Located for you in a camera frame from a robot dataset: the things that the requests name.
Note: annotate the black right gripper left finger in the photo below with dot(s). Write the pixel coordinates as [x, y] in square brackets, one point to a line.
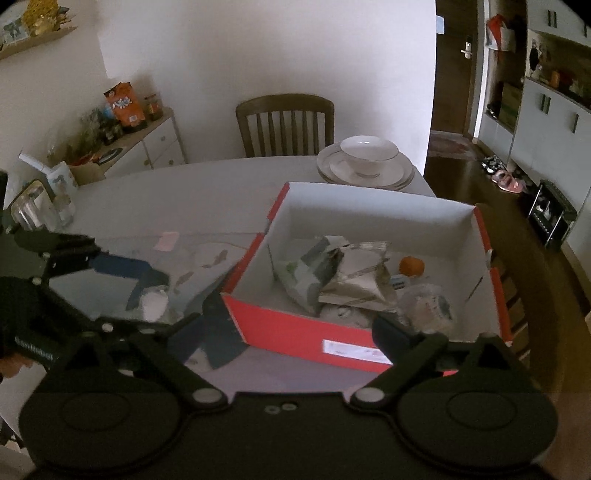
[206, 337]

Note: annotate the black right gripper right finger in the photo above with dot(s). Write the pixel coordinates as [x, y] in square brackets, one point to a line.
[396, 341]

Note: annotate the clear bag with white bun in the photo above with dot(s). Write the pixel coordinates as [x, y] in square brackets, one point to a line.
[427, 309]

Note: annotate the silver foil snack packet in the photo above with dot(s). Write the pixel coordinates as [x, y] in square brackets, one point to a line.
[362, 279]

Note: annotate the pink rectangular eraser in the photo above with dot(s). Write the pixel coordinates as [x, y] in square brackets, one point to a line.
[167, 241]

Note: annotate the left hand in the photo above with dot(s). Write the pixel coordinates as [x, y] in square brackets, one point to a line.
[12, 365]

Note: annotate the small orange fruit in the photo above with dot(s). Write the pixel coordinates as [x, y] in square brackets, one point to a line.
[412, 266]

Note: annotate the glass jar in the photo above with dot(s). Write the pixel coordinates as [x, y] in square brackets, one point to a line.
[33, 209]

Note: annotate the red cardboard box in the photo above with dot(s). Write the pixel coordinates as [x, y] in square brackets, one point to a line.
[450, 237]

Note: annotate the white tissue box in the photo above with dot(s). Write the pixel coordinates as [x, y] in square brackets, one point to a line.
[59, 177]

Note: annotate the brown cardboard box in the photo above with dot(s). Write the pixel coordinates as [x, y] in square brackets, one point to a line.
[87, 173]

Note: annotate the white sideboard cabinet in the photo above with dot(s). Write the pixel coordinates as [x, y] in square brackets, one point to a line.
[157, 146]

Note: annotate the pink slippers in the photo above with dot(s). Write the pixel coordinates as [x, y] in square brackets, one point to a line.
[506, 182]

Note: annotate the black metal shoe rack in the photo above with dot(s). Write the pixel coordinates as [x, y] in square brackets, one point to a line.
[551, 215]

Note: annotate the white bowl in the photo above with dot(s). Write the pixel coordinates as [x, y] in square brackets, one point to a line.
[368, 155]

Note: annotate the white stacked plates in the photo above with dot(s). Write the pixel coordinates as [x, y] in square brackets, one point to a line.
[335, 166]

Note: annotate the dark wooden chair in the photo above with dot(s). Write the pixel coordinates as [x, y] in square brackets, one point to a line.
[286, 124]

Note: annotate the orange snack bag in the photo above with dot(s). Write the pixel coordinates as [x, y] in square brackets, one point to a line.
[125, 106]

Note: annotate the dark wooden door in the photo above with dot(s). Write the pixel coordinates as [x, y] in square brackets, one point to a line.
[458, 66]

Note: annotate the white wall cabinet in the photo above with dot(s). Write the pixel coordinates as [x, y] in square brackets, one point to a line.
[539, 88]

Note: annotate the wall shelf with ornaments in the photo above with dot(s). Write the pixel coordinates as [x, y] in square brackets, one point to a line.
[28, 24]

